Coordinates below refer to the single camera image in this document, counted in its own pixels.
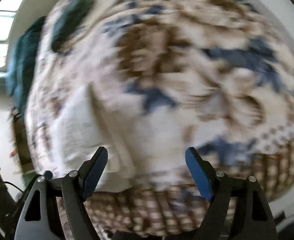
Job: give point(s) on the floral patterned bed blanket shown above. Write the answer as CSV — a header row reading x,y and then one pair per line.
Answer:
x,y
216,75

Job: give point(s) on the folded teal cloth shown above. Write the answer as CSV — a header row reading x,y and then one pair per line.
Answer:
x,y
68,22

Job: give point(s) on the white pants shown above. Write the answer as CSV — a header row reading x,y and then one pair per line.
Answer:
x,y
83,127

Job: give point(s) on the teal garment by window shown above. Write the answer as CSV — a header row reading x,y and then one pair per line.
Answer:
x,y
21,65

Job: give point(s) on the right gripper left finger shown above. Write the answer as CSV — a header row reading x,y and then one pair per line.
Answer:
x,y
40,217

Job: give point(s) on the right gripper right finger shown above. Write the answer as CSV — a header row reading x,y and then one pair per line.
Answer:
x,y
252,216

